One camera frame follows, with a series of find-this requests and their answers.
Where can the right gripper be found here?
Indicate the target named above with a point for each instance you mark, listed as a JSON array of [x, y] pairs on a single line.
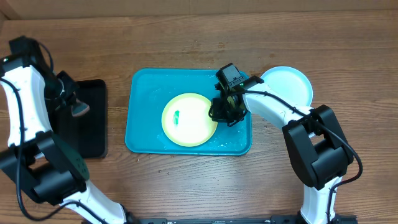
[[217, 117]]

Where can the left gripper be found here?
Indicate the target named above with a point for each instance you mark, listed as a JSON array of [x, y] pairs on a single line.
[[54, 104]]

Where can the dark bow-shaped sponge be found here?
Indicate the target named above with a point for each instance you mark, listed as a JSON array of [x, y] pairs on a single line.
[[79, 108]]

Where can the yellow-green plate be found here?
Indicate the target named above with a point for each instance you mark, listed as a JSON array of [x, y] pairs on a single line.
[[185, 120]]

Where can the light blue plate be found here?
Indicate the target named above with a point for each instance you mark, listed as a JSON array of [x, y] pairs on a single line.
[[290, 84]]

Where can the white plate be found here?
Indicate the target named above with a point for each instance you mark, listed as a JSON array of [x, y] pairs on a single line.
[[311, 104]]

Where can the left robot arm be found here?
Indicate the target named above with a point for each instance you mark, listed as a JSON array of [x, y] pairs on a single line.
[[48, 173]]

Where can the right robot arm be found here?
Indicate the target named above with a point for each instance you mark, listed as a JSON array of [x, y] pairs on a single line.
[[314, 140]]

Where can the black plastic tray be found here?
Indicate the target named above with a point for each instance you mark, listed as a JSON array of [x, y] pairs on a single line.
[[88, 134]]

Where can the teal plastic tray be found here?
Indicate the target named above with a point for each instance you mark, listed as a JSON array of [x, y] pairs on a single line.
[[152, 89]]

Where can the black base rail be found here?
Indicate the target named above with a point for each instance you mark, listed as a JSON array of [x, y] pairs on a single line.
[[276, 219]]

